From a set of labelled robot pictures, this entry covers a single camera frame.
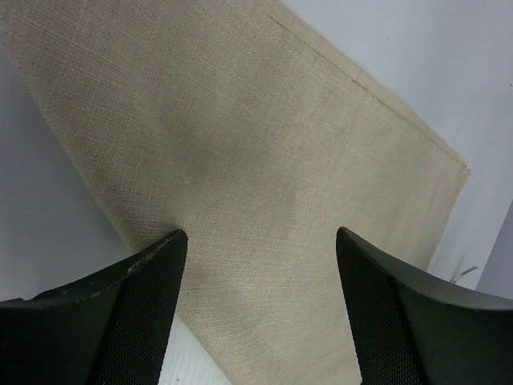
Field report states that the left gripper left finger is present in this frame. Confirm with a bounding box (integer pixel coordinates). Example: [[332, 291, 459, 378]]
[[1, 229, 188, 384]]

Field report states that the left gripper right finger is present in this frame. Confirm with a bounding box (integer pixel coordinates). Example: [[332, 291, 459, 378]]
[[336, 227, 512, 384]]

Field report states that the beige cloth napkin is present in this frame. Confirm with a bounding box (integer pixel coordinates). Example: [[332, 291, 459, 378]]
[[1, 1, 470, 384]]

